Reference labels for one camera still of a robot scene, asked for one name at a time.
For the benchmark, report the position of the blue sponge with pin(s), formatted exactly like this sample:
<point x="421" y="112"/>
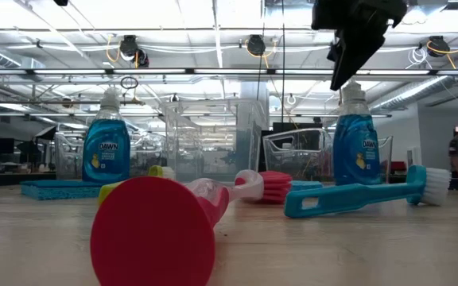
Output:
<point x="60" y="190"/>
<point x="306" y="185"/>

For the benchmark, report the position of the blue dish brush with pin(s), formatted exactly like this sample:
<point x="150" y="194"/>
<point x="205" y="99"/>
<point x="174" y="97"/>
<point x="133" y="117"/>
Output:
<point x="352" y="196"/>

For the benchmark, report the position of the blue dish soap bottle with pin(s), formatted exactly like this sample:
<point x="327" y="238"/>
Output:
<point x="356" y="159"/>
<point x="105" y="159"/>

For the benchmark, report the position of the red suction cup dish brush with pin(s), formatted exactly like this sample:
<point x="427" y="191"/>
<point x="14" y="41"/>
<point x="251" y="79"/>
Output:
<point x="153" y="234"/>

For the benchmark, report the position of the green dish brush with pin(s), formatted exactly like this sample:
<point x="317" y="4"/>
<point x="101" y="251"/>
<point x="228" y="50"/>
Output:
<point x="107" y="191"/>

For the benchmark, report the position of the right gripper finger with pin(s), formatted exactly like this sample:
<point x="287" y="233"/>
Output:
<point x="356" y="51"/>
<point x="333" y="51"/>

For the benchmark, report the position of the clear plastic storage box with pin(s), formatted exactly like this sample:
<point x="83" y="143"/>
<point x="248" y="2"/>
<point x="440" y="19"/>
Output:
<point x="213" y="151"/>

